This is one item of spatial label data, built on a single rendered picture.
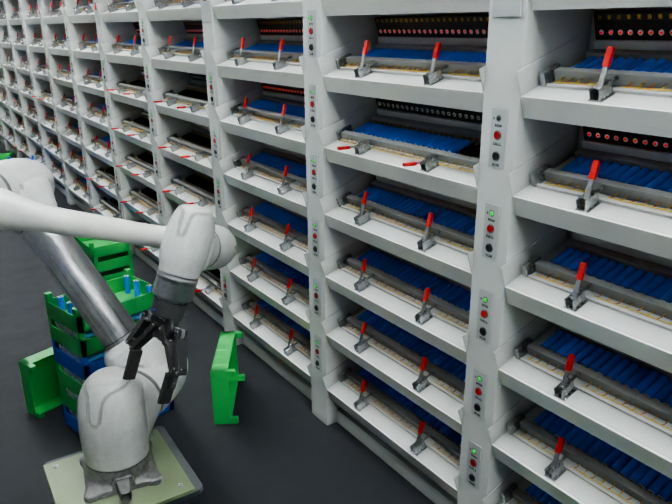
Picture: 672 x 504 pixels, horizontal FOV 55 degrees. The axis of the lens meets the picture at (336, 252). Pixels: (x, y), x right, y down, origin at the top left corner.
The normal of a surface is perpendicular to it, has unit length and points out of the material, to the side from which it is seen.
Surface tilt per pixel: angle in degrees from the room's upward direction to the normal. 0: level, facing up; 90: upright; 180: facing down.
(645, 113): 109
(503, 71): 90
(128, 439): 90
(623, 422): 19
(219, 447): 0
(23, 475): 0
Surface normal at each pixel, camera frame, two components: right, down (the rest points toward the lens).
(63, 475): -0.01, -0.94
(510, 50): -0.83, 0.19
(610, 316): -0.28, -0.83
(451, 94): -0.78, 0.49
